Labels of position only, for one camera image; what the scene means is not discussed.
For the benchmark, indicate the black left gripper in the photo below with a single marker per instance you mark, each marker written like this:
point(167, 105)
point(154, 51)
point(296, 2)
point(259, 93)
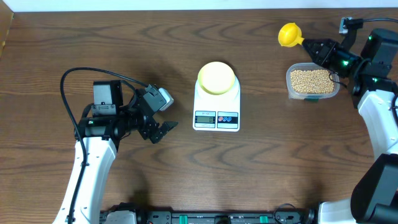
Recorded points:
point(148, 130)

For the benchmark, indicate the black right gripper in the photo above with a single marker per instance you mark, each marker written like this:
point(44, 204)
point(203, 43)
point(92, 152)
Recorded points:
point(321, 57)

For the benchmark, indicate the yellow plastic scoop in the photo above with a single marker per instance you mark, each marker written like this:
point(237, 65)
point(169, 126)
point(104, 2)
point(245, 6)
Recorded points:
point(290, 35)

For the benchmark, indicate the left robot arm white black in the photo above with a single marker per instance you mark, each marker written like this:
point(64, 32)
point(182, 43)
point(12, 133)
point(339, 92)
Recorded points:
point(102, 126)

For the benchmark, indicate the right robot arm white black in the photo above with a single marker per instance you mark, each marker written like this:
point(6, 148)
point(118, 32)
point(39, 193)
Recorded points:
point(374, 95)

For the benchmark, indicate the white digital kitchen scale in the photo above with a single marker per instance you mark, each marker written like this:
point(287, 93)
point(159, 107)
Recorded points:
point(217, 112)

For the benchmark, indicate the yellow plastic bowl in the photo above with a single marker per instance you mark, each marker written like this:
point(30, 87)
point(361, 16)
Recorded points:
point(216, 78)

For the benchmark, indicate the clear container of soybeans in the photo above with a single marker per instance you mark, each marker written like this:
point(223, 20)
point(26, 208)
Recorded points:
point(308, 81)

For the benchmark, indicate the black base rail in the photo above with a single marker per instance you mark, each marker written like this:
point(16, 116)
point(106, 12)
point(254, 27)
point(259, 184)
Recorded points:
point(131, 213)

